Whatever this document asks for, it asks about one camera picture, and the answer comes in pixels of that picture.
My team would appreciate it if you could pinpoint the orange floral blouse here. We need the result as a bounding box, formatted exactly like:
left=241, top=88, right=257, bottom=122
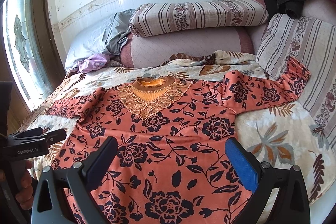
left=48, top=58, right=310, bottom=223

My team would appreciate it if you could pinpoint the person's left hand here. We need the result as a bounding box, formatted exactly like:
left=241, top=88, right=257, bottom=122
left=15, top=160, right=34, bottom=210

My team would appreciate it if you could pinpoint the stained glass window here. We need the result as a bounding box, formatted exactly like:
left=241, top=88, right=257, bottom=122
left=2, top=0, right=52, bottom=111

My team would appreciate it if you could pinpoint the cream leaf-pattern blanket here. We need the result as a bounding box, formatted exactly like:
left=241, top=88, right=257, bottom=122
left=21, top=51, right=335, bottom=222

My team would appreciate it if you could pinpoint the purple floral cloth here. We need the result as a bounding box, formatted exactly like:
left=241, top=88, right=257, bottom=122
left=67, top=53, right=110, bottom=73

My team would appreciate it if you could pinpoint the light blue grey pillow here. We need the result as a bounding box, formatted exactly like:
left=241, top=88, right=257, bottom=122
left=65, top=9, right=135, bottom=72

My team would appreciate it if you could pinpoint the pink quilted bolster cushion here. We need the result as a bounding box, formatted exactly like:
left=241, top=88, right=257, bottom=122
left=120, top=27, right=254, bottom=68

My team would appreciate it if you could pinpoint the striped floral long pillow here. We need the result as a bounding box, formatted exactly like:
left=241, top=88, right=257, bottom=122
left=129, top=0, right=268, bottom=38

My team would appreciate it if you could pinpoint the striped floral side pillow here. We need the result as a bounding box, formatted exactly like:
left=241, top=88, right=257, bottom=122
left=256, top=14, right=335, bottom=149

